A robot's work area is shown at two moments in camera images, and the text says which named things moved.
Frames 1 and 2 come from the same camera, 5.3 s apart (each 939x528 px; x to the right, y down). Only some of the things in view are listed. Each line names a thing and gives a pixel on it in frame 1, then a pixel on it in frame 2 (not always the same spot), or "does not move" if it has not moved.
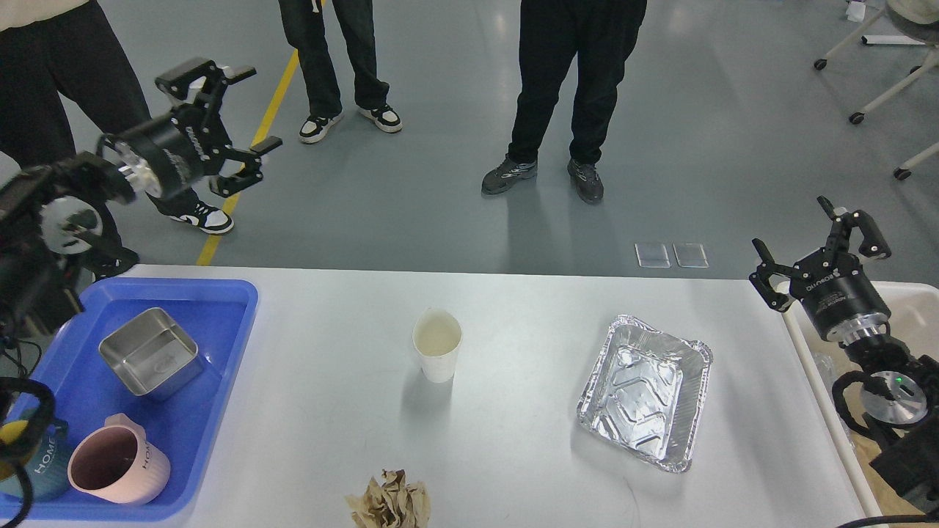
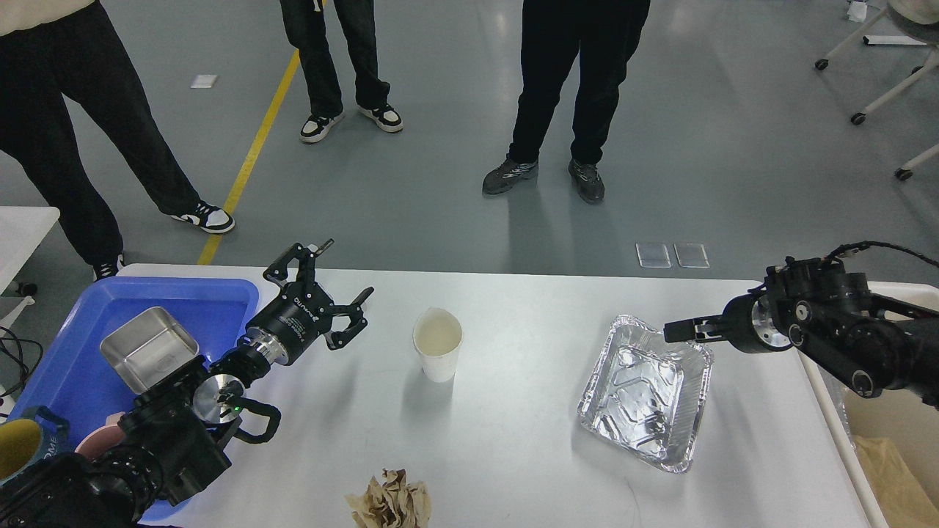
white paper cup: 436,336 does not move
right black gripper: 840,298 to 753,323
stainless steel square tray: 152,354 does not move
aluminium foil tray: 645,392 does not move
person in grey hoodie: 600,33 does not move
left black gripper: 165,155 to 301,310
